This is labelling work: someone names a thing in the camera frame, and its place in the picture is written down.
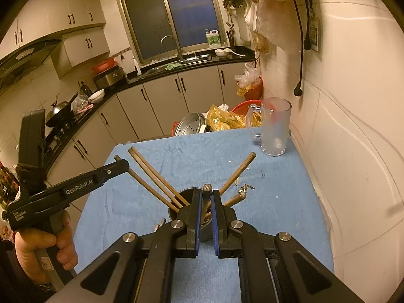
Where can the sliding kitchen window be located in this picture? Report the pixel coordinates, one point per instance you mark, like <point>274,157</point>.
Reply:
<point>173,15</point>

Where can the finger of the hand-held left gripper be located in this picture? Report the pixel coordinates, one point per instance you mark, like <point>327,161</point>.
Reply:
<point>116,169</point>

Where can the metal box appliance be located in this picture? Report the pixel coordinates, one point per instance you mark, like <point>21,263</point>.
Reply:
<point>109,78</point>

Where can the blue table cloth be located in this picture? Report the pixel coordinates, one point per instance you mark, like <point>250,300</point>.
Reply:
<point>284,227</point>

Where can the steel kitchen sink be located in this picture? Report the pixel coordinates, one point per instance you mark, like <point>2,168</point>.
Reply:
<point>189,59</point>

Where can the yellow plastic bag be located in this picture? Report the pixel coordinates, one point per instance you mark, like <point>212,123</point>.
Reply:
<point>227,118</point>

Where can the clear glass mug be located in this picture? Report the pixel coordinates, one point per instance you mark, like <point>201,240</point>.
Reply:
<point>276,129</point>

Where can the beige upper kitchen cabinets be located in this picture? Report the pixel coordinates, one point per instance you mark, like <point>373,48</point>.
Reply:
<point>56,9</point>

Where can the black kitchen countertop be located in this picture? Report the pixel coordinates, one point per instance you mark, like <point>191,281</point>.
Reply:
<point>148,76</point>

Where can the metal steamer tray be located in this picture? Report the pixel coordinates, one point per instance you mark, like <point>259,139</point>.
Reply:
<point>189,124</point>

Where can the chrome sink faucet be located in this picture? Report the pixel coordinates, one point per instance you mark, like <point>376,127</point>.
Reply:
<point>175,45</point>

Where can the bunch of wooden chopsticks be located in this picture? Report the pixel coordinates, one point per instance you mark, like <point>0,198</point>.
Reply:
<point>157,175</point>

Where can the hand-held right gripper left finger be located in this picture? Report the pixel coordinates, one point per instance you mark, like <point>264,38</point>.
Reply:
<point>198,227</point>

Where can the wall power outlet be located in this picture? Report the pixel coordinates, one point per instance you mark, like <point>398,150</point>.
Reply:
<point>314,33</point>

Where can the black chopstick holder cup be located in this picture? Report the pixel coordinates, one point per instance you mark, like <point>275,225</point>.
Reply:
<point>206,233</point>

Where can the white ladle bowl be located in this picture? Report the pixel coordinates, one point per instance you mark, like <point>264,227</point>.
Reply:
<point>222,52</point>

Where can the black gas stove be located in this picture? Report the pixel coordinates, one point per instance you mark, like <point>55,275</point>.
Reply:
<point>60,135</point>

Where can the dark utensil holder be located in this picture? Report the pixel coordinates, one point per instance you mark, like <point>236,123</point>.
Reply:
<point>231,39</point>

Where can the red plastic basin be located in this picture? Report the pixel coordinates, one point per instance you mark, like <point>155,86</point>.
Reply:
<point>103,66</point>

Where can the hanging clear plastic bags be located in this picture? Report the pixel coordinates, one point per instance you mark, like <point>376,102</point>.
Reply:
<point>268,28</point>

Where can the small beige wall cabinet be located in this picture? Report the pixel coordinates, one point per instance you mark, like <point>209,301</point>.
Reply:
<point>85,49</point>

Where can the green rag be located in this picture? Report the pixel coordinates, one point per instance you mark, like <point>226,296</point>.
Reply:
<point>173,66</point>

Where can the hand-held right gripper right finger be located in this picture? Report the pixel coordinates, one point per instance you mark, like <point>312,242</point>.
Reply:
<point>215,227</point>

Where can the black wok with lid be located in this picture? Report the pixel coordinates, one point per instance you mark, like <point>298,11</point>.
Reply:
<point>61,109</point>

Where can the white soap bottle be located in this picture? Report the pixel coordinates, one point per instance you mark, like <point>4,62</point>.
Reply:
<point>137,68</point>

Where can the black range hood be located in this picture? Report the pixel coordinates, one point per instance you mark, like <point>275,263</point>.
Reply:
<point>28,56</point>

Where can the green detergent jug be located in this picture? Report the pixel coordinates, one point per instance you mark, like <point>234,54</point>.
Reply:
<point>213,39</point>

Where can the person's left forearm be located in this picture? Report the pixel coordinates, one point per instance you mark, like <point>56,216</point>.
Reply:
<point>15,287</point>

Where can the row of sauce bottles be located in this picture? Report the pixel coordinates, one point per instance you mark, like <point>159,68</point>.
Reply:
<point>8,183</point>

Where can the red plastic basket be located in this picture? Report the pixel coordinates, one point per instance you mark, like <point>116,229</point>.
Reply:
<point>243,110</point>

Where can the person's left hand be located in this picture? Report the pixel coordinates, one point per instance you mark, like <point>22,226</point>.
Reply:
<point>28,246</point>

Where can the plastic bag in red bin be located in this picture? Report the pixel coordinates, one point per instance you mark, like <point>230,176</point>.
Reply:
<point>251,83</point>

